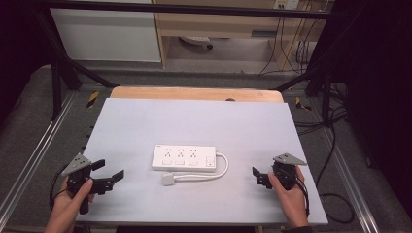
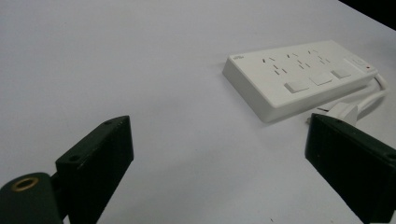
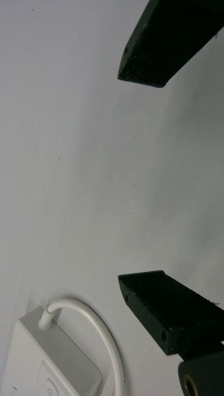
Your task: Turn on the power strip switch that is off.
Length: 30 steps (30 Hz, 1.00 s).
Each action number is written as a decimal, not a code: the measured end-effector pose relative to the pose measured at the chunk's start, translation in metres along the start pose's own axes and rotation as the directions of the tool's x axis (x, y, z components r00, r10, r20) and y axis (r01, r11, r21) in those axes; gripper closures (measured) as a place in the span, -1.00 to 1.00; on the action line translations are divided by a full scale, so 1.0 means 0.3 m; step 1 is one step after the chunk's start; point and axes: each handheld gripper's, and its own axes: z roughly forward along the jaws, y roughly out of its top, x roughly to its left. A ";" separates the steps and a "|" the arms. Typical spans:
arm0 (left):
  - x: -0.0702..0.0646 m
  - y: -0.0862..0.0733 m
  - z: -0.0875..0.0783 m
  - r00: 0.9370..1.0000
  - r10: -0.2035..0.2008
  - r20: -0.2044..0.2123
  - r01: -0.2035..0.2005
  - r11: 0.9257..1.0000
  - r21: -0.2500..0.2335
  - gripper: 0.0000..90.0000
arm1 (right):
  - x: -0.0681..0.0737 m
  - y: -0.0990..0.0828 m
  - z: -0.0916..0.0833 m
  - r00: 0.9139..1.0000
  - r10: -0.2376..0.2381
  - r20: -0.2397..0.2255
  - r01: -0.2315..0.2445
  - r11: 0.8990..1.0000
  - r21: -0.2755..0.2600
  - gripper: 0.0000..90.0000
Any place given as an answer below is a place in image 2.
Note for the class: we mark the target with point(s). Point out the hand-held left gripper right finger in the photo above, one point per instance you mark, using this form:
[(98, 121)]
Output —
[(351, 165)]

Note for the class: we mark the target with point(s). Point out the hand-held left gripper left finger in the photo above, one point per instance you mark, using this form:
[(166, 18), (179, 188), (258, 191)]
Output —
[(95, 165)]

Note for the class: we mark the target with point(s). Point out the white power strip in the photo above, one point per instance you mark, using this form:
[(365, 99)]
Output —
[(299, 79)]

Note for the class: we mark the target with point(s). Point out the white power plug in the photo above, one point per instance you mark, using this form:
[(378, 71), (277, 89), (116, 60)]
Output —
[(341, 111)]

